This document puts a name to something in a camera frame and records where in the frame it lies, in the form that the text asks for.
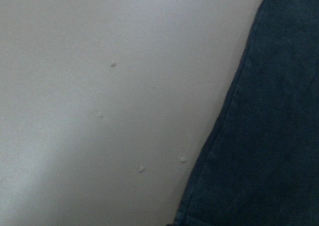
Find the black t-shirt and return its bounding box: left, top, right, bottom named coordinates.
left=173, top=0, right=319, bottom=226

